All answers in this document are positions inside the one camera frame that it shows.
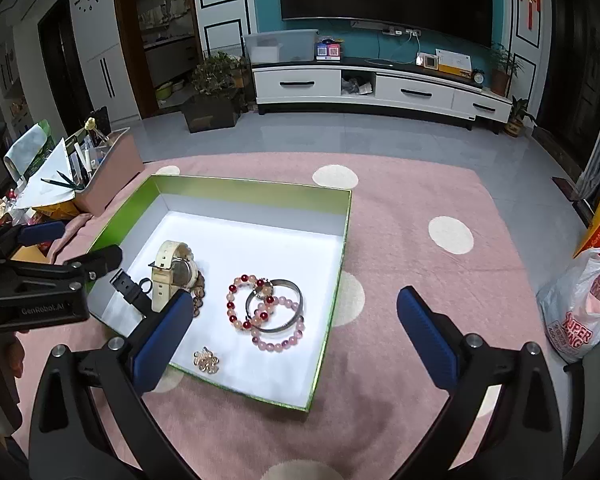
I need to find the clear plastic storage box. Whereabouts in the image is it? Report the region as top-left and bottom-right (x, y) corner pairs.
(244, 29), (317, 65)

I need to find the pink storage bin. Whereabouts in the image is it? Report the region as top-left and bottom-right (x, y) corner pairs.
(73, 127), (144, 216)

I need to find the gold chain trinket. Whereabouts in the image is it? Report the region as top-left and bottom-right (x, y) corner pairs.
(193, 347), (220, 375)

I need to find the white tv cabinet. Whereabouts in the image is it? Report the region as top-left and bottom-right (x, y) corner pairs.
(252, 58), (512, 124)

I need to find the red bead bracelet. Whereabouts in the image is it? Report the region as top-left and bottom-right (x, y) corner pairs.
(225, 273), (276, 332)

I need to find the cream strap wristwatch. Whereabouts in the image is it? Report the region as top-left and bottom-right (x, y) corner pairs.
(149, 240), (199, 312)

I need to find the green cardboard box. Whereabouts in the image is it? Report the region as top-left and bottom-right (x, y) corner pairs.
(91, 176), (351, 412)

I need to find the silver bangle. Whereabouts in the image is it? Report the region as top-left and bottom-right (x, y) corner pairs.
(244, 278), (304, 334)

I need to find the potted green plant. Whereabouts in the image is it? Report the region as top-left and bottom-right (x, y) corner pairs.
(181, 51), (246, 133)

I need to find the white paper sheet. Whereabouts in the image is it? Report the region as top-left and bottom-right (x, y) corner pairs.
(15, 139), (76, 209)

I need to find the pink bead bracelet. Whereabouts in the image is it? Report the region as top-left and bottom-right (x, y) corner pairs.
(249, 294), (307, 354)

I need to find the white plastic shopping bag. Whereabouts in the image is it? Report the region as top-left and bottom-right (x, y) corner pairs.
(536, 248), (600, 364)

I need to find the black strap wristwatch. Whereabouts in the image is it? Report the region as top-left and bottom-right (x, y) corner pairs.
(110, 269), (152, 318)

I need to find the pink polka dot blanket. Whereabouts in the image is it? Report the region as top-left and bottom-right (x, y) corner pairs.
(9, 152), (552, 480)

